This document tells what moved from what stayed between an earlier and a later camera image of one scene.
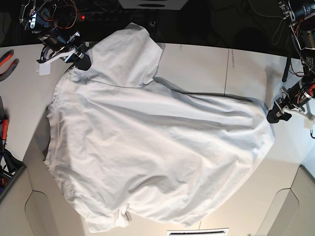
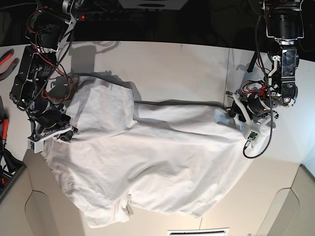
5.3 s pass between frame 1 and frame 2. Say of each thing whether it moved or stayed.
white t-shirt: moved
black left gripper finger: moved
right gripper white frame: moved
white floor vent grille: stayed
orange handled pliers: stayed
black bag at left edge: stayed
